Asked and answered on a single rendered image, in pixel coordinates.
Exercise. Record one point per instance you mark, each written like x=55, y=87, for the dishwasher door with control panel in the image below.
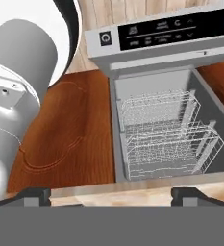
x=100, y=53

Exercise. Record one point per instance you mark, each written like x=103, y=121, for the white and grey round thing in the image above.
x=17, y=64

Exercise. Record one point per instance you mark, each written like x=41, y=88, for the brown wooden cupboard door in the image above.
x=220, y=81
x=75, y=128

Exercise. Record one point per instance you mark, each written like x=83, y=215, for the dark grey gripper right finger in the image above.
x=184, y=195

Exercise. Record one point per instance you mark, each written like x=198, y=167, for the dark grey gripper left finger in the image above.
x=36, y=195

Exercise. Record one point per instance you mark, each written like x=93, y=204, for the grey dishwasher body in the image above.
x=148, y=81

